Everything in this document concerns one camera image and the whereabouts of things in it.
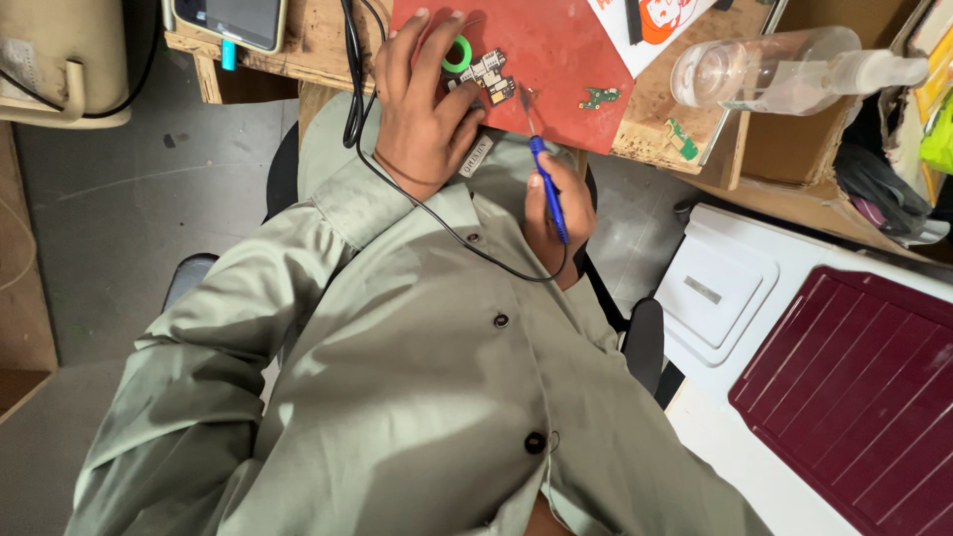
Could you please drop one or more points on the white paper with orange print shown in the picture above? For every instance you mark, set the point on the white paper with orange print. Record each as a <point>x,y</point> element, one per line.
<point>655,33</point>

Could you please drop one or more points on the black flat tool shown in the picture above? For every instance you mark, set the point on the black flat tool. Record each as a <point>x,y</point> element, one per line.
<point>633,21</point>

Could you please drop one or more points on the thin brown wrist thread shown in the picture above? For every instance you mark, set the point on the thin brown wrist thread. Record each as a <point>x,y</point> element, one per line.
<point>406,177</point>

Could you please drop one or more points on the beige plastic machine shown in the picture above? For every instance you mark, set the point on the beige plastic machine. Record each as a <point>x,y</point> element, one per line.
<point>67,52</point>

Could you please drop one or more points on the person's left hand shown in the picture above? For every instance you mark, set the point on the person's left hand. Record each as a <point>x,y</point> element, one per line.
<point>417,126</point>

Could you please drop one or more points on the green tape roll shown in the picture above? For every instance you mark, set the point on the green tape roll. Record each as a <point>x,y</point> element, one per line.
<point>463,53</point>

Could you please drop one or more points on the cyan plastic tool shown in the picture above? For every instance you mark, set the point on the cyan plastic tool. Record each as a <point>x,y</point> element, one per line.
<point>228,56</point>

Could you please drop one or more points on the green board with white part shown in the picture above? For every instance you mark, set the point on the green board with white part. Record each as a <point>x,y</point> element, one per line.
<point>681,139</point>

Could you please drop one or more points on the maroon ribbed plastic lid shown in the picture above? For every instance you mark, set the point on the maroon ribbed plastic lid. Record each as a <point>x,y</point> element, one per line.
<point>856,394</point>

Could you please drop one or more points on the brown cardboard box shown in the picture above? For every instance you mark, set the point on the brown cardboard box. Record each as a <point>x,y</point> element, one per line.
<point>796,141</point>

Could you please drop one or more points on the phone in pale green case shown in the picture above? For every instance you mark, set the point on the phone in pale green case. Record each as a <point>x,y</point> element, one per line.
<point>234,19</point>

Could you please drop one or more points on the heap of bags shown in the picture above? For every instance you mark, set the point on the heap of bags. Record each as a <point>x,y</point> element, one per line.
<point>886,186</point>

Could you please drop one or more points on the grey green shirt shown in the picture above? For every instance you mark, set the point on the grey green shirt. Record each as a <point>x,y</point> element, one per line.
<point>417,372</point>

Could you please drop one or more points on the small green circuit board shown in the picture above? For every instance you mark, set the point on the small green circuit board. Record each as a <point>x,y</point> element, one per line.
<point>599,97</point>

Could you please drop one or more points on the clear plastic spray bottle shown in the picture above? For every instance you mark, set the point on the clear plastic spray bottle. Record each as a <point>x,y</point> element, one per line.
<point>767,74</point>

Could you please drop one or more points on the person's right hand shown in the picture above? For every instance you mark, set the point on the person's right hand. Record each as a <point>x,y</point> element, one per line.
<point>566,223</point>

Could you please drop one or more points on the brown wooden cabinet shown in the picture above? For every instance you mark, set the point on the brown wooden cabinet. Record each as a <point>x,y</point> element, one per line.
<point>22,298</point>

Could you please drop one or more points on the red work mat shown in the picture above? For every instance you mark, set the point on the red work mat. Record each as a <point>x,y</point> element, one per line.
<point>551,52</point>

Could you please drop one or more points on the phone main circuit board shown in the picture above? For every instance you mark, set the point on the phone main circuit board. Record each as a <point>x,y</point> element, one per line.
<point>491,78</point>

